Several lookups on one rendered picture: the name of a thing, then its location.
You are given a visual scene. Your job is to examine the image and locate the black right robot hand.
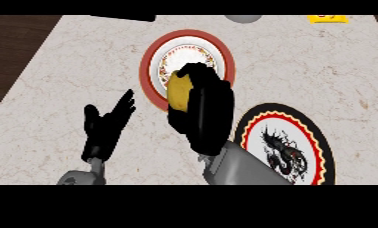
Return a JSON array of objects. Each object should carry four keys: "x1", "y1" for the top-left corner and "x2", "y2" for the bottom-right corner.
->
[{"x1": 167, "y1": 62, "x2": 237, "y2": 157}]

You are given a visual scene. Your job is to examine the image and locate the yellow box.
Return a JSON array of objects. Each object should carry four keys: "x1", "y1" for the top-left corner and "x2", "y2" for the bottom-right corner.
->
[{"x1": 308, "y1": 14, "x2": 351, "y2": 25}]

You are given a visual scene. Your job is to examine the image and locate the grey round object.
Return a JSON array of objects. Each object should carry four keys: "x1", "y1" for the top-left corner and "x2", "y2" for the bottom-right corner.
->
[{"x1": 225, "y1": 14, "x2": 263, "y2": 25}]

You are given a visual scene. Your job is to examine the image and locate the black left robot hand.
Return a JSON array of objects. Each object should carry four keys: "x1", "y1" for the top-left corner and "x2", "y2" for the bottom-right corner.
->
[{"x1": 80, "y1": 88, "x2": 138, "y2": 163}]

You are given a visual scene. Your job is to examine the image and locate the red rimmed white plate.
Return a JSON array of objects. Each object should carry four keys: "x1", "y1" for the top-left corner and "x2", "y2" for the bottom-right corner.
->
[{"x1": 139, "y1": 28, "x2": 238, "y2": 112}]

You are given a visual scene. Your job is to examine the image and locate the black rimmed dragon plate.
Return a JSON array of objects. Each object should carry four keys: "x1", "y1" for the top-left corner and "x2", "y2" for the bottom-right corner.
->
[{"x1": 231, "y1": 102, "x2": 337, "y2": 186}]

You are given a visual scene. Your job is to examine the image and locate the yellow lemon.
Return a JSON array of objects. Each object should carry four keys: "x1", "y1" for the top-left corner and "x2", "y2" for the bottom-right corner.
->
[{"x1": 166, "y1": 69, "x2": 195, "y2": 114}]

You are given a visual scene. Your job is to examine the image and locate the flat black object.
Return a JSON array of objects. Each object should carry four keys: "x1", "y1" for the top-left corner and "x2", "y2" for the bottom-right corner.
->
[{"x1": 89, "y1": 14, "x2": 159, "y2": 23}]

